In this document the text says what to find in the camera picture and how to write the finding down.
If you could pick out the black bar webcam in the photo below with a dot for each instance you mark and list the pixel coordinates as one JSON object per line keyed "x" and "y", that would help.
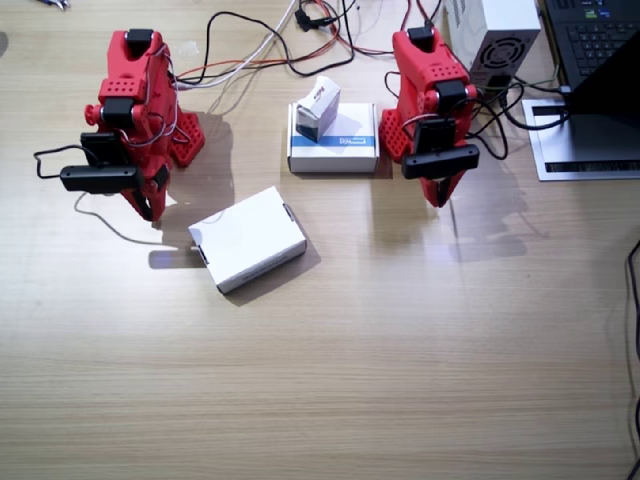
{"x": 100, "y": 179}
{"x": 440, "y": 162}

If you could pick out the black laptop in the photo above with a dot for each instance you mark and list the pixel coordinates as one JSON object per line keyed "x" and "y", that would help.
{"x": 590, "y": 40}

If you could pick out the small white box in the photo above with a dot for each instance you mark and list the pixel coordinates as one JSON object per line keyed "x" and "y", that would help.
{"x": 320, "y": 107}

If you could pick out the white and blue box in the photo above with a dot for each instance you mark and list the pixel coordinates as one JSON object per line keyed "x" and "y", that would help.
{"x": 350, "y": 160}

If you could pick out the red robot arm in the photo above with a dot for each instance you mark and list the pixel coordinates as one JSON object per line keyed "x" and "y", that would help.
{"x": 425, "y": 60}
{"x": 135, "y": 65}

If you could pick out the small metal hand tool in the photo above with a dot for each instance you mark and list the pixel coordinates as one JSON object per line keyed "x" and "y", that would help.
{"x": 62, "y": 4}

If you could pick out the plain white cardboard box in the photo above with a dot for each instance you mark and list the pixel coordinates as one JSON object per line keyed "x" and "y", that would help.
{"x": 250, "y": 230}

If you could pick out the white power supply unit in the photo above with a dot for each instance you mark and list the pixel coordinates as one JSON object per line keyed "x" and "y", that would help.
{"x": 500, "y": 15}

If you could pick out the grey metal desk plate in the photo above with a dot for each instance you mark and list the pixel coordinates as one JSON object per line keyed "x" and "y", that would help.
{"x": 550, "y": 145}

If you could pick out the small black connector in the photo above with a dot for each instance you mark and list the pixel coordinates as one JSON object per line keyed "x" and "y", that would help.
{"x": 305, "y": 20}

